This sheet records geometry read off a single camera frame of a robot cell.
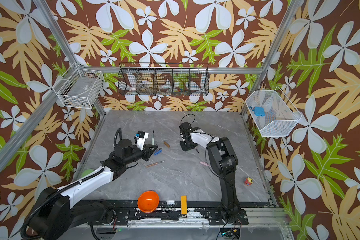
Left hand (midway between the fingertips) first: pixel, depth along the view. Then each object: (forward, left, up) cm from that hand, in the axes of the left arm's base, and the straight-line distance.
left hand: (155, 144), depth 80 cm
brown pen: (-2, +3, -19) cm, 19 cm away
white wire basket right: (+11, -67, +12) cm, 69 cm away
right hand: (+10, -18, -18) cm, 27 cm away
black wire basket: (+43, -6, +12) cm, 45 cm away
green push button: (-9, +43, -19) cm, 48 cm away
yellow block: (-26, -16, -17) cm, 35 cm away
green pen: (+1, +1, +5) cm, 5 cm away
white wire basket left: (+29, +45, +14) cm, 56 cm away
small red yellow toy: (-16, -51, -12) cm, 55 cm away
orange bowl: (-25, +4, -17) cm, 30 cm away
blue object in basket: (+19, -59, +8) cm, 63 cm away
